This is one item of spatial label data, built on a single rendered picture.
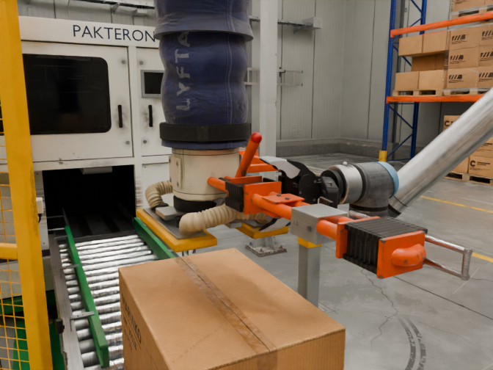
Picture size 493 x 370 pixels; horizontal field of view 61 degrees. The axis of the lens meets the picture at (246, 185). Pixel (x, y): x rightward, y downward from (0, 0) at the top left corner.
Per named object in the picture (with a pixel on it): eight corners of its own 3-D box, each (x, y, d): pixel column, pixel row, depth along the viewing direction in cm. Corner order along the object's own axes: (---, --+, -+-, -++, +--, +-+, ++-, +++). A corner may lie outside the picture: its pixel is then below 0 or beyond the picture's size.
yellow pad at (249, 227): (199, 208, 126) (198, 191, 125) (228, 204, 131) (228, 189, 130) (253, 240, 97) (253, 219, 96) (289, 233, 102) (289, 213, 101)
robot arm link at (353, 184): (361, 206, 93) (363, 164, 91) (344, 209, 91) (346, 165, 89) (334, 198, 101) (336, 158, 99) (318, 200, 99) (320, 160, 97)
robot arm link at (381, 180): (400, 204, 99) (404, 163, 97) (361, 211, 93) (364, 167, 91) (371, 196, 107) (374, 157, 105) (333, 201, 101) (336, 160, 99)
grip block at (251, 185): (223, 205, 87) (222, 178, 86) (263, 201, 92) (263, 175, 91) (241, 215, 80) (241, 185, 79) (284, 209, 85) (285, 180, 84)
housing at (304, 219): (288, 233, 69) (288, 207, 68) (320, 227, 72) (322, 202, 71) (314, 246, 63) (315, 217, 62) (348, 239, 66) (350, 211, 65)
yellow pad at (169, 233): (136, 215, 118) (135, 198, 117) (169, 211, 122) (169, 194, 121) (174, 253, 88) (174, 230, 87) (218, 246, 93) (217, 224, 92)
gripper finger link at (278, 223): (255, 234, 90) (285, 206, 93) (269, 242, 85) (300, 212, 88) (248, 225, 89) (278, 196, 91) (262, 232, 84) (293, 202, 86)
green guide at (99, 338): (53, 239, 279) (51, 226, 277) (70, 237, 283) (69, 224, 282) (78, 376, 139) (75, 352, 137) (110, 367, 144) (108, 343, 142)
